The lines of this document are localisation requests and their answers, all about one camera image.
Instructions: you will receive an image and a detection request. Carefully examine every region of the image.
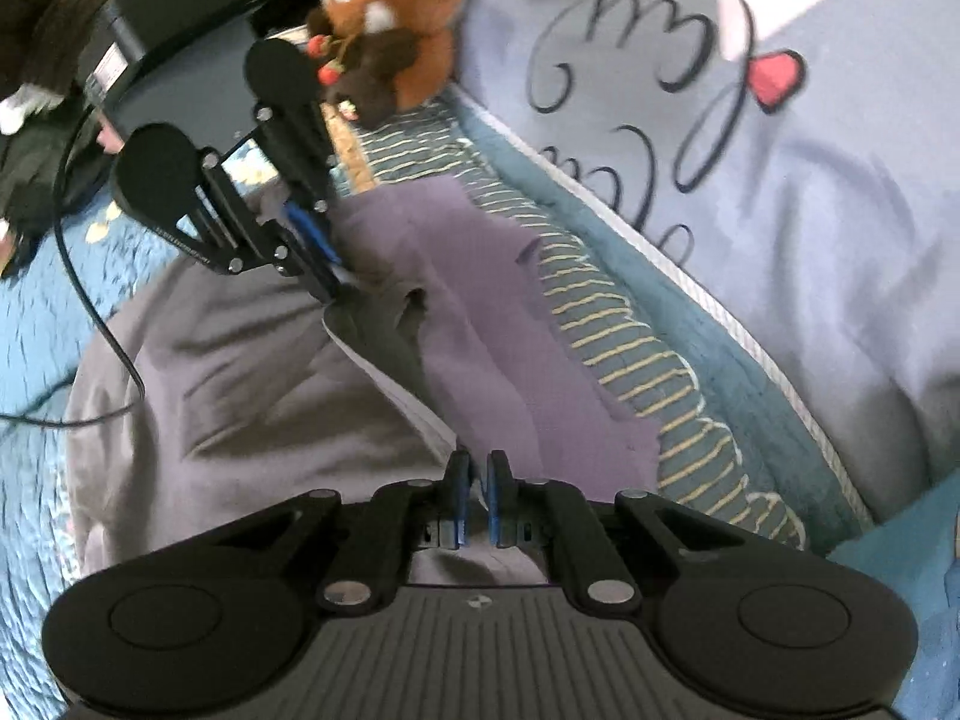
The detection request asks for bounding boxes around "purple garment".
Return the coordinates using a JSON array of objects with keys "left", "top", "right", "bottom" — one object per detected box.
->
[{"left": 331, "top": 176, "right": 659, "bottom": 500}]

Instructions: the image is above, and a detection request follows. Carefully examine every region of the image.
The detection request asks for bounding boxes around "lavender script pillow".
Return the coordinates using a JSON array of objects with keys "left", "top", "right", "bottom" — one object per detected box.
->
[{"left": 459, "top": 0, "right": 958, "bottom": 518}]

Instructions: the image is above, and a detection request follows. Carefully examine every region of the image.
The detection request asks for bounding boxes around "black cable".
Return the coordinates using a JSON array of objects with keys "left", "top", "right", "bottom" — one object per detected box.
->
[{"left": 0, "top": 99, "right": 148, "bottom": 430}]

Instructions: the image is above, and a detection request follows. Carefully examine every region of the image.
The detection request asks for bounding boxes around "blue cartoon police pillow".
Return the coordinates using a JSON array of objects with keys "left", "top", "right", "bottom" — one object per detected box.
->
[{"left": 830, "top": 475, "right": 960, "bottom": 718}]

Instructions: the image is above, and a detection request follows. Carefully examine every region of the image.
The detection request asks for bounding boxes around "black garment pile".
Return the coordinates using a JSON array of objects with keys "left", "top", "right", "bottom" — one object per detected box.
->
[{"left": 2, "top": 0, "right": 107, "bottom": 278}]

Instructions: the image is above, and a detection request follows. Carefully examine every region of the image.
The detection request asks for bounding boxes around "red panda plush toy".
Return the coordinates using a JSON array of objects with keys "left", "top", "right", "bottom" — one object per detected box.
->
[{"left": 306, "top": 0, "right": 464, "bottom": 130}]

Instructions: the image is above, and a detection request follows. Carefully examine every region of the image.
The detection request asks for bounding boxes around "grey floral sweatshirt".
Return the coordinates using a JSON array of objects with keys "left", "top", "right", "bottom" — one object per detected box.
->
[{"left": 62, "top": 182, "right": 550, "bottom": 589}]

